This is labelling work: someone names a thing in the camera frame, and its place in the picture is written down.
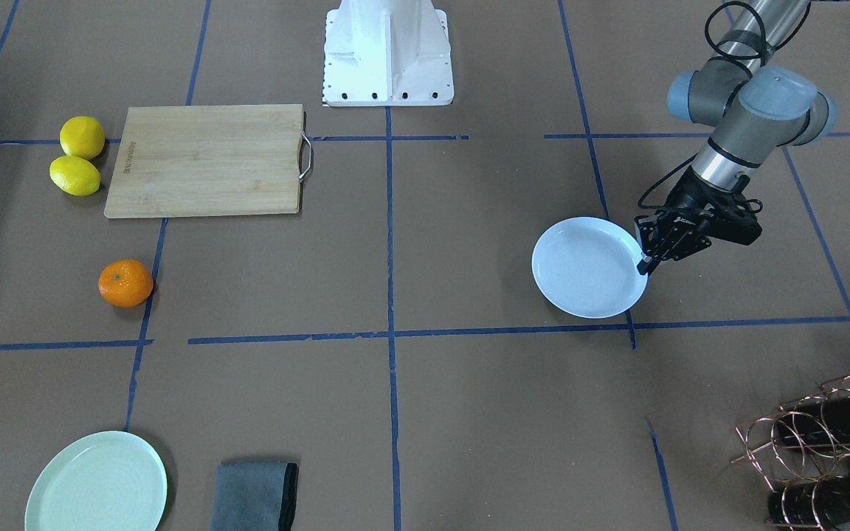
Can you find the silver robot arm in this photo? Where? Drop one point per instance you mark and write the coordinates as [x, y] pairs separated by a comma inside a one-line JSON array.
[[753, 108]]

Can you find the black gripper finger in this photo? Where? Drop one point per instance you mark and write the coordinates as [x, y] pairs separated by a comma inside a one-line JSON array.
[[649, 263]]

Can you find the mint green plate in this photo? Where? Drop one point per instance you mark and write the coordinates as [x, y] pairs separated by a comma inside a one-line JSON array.
[[111, 480]]

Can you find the dark wine bottle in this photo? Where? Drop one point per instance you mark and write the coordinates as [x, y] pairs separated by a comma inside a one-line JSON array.
[[823, 505], [819, 425]]

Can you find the dark wine bottle near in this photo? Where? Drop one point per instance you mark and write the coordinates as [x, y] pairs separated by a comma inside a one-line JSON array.
[[819, 425]]

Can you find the yellow lemon upper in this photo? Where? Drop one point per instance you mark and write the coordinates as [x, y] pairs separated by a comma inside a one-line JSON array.
[[83, 137]]

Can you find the grey folded cloth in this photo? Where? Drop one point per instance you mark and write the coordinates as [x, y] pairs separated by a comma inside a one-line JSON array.
[[255, 495]]

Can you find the orange mandarin fruit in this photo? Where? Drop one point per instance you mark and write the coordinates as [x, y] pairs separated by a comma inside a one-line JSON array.
[[125, 283]]

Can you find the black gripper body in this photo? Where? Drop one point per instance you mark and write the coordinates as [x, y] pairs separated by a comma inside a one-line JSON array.
[[690, 198]]

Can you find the bamboo cutting board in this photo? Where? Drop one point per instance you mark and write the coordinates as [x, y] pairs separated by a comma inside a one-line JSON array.
[[180, 161]]

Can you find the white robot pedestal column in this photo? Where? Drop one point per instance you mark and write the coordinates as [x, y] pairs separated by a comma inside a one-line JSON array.
[[387, 53]]

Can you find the copper wire bottle rack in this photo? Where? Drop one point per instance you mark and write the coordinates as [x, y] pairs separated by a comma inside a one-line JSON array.
[[802, 452]]

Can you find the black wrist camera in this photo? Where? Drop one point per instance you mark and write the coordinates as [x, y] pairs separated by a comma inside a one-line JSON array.
[[736, 226]]

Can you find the yellow lemon lower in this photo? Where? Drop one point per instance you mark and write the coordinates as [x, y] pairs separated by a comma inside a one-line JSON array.
[[75, 175]]

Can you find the yellow lemon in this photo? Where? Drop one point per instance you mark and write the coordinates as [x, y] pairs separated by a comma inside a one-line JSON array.
[[75, 175], [83, 137]]

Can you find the dark wine bottle far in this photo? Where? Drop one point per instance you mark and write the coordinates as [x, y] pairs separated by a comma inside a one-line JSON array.
[[823, 505]]

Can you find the light blue plate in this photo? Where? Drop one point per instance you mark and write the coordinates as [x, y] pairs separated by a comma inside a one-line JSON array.
[[588, 267]]

